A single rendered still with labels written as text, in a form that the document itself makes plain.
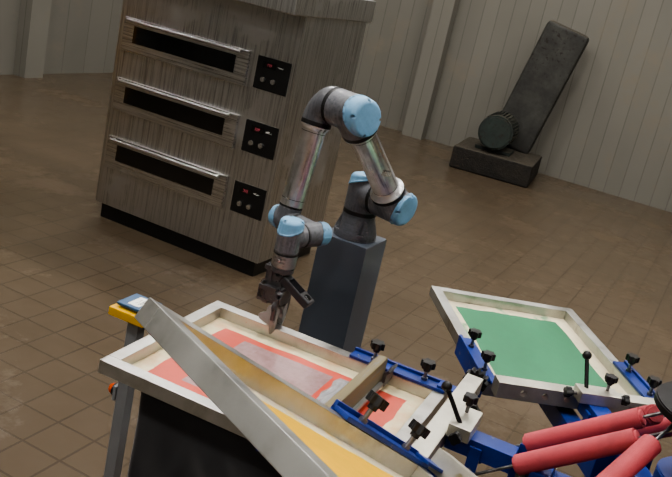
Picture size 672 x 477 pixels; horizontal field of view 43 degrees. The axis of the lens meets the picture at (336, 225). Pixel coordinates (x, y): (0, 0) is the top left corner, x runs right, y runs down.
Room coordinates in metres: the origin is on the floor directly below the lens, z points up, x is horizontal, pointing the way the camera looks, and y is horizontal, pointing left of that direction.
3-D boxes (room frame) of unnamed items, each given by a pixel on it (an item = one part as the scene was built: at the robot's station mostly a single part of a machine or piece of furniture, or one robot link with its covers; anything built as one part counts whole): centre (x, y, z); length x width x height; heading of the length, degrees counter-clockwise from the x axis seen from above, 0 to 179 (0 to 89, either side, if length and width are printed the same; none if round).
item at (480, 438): (1.95, -0.48, 1.02); 0.17 x 0.06 x 0.05; 70
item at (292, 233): (2.46, 0.13, 1.28); 0.09 x 0.08 x 0.11; 138
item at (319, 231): (2.55, 0.07, 1.28); 0.11 x 0.11 x 0.08; 48
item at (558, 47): (10.97, -1.86, 0.99); 1.18 x 1.17 x 1.98; 157
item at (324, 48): (5.95, 0.95, 0.94); 1.45 x 1.12 x 1.89; 67
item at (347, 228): (2.88, -0.07, 1.25); 0.15 x 0.15 x 0.10
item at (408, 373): (2.32, -0.27, 0.97); 0.30 x 0.05 x 0.07; 70
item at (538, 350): (2.67, -0.79, 1.05); 1.08 x 0.61 x 0.23; 10
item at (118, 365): (2.14, 0.05, 0.97); 0.79 x 0.58 x 0.04; 70
